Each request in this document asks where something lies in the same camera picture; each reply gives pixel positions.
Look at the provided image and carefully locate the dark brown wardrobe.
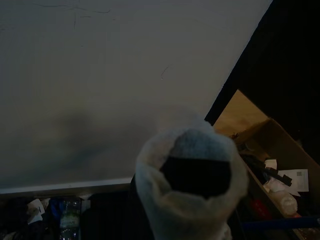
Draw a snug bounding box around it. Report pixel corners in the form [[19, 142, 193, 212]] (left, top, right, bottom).
[[237, 0, 320, 166]]

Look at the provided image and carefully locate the white printed paper sheet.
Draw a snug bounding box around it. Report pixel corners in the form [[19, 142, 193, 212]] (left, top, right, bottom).
[[276, 168, 310, 198]]

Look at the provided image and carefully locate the left gripper finger in white sock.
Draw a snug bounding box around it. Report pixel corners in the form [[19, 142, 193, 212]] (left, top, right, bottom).
[[135, 121, 249, 240]]

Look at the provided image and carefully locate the brown cardboard box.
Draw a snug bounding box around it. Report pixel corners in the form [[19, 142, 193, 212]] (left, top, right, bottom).
[[224, 117, 320, 240]]

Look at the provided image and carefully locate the red packet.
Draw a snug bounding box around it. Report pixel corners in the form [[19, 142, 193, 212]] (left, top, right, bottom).
[[249, 199, 272, 220]]

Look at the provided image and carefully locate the black plastic junk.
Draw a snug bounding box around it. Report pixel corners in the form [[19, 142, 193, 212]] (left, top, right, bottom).
[[240, 151, 294, 188]]

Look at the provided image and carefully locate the crumpled white paper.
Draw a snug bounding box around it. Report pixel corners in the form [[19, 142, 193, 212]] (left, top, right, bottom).
[[25, 198, 51, 225]]

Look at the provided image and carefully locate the blue long-handled dustpan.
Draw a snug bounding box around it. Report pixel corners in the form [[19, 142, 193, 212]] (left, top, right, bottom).
[[240, 215, 320, 230]]

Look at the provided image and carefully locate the white plastic wrap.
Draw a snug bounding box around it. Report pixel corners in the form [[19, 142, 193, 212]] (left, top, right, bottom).
[[264, 179, 299, 216]]

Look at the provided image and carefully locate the clear plastic bottle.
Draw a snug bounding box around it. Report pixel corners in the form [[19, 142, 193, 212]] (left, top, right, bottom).
[[58, 198, 83, 240]]

